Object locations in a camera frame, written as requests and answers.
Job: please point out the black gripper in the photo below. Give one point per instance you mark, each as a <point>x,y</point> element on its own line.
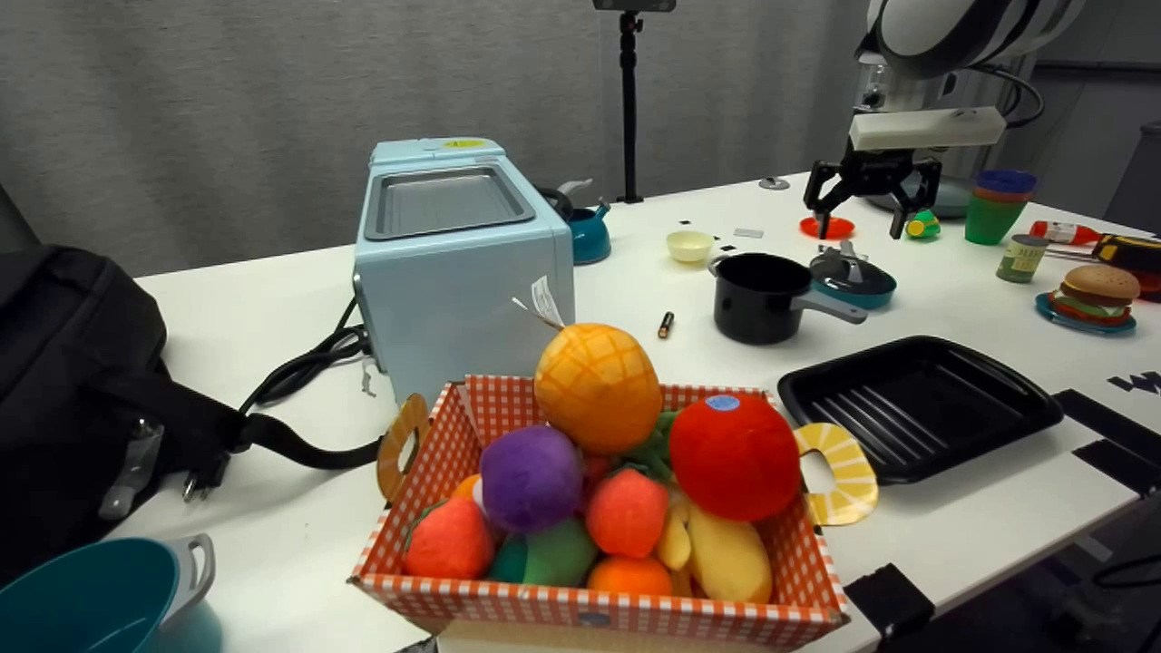
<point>880,173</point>

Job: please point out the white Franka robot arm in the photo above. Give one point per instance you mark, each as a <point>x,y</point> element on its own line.
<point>968,37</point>

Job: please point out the blue frying pan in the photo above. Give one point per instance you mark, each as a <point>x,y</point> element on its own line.
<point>873,293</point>

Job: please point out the orange round disc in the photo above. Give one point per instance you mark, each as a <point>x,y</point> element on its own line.
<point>834,227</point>

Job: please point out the green yellow small toy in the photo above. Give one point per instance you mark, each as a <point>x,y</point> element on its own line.
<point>924,221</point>

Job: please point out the green cup with blue rim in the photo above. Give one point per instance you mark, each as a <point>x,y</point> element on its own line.
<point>1000,209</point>

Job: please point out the black pot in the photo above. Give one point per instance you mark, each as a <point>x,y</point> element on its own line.
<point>758,300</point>

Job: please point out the small cream cup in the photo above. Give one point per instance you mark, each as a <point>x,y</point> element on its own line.
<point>692,244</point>

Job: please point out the black grill tray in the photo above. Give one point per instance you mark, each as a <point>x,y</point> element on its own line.
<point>920,404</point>

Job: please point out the toy burger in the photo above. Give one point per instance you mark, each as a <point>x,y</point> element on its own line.
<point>1093,296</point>

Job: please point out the black tripod stand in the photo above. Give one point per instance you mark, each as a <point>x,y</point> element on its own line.
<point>628,101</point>

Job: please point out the teal kettle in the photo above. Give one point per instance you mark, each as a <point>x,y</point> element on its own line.
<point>589,228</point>

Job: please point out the red plush tomato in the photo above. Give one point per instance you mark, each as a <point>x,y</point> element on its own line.
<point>730,459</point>

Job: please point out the yellow orange plush fruit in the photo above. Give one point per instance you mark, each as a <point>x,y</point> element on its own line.
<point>600,384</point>

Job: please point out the yellow plush banana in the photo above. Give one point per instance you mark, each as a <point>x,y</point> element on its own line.
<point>727,555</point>

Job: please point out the red orange plush strawberry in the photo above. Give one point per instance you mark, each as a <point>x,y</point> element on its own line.
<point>449,542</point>
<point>624,514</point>

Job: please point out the light blue toaster oven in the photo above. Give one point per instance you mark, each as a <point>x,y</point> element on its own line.
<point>458,274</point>

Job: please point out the purple plush fruit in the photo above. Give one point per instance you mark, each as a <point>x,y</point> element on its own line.
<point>532,475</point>

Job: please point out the green plush fruit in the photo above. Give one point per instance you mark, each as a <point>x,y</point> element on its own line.
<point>545,552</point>

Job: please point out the checkered fruit basket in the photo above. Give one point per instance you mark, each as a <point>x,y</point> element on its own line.
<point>582,618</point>

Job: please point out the pale curtain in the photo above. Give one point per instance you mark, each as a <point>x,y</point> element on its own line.
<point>239,109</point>

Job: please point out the black bag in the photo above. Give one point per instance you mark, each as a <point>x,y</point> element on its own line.
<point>86,401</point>

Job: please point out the teal bowl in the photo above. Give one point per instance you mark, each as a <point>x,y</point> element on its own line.
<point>97,601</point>

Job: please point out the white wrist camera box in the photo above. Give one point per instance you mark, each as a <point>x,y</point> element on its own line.
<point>928,128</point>

